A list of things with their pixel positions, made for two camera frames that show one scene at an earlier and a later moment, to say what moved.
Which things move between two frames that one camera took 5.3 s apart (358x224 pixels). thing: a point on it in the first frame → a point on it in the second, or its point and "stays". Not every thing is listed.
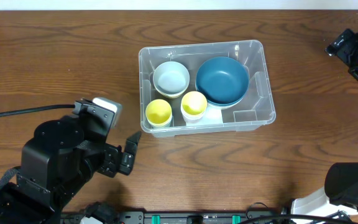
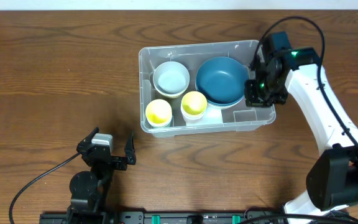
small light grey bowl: (171, 79) stays
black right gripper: (344, 43) → (258, 94)
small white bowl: (171, 87) stays
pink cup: (192, 117) stays
